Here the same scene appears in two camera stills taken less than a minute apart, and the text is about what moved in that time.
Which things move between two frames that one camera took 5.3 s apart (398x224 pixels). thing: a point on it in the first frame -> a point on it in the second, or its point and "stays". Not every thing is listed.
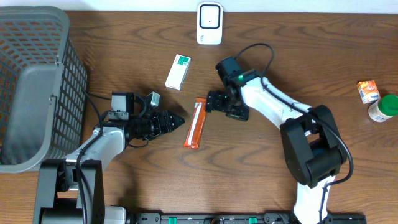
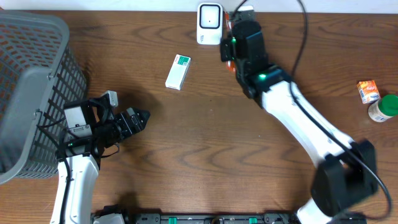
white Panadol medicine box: [178, 72] stays
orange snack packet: [192, 139] -> [231, 65]
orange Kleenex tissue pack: [368, 91] stays
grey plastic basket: [43, 89] stays
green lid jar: [385, 107] stays
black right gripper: [214, 102] -> [225, 49]
